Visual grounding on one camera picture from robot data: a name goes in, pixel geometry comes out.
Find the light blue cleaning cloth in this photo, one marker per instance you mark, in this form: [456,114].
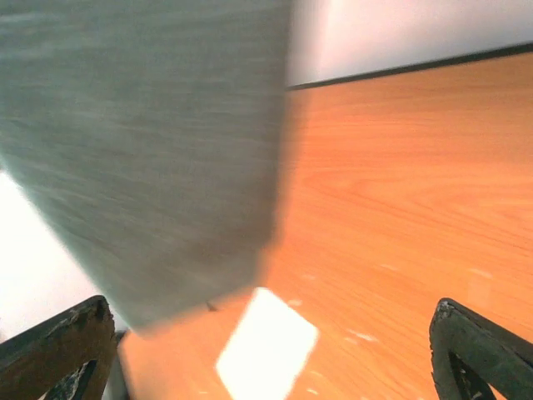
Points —
[267,351]

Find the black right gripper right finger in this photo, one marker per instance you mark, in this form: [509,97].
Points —
[472,357]

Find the blue grey glasses case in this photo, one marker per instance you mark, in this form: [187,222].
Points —
[148,135]

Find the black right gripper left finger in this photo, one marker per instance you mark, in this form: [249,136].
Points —
[68,356]

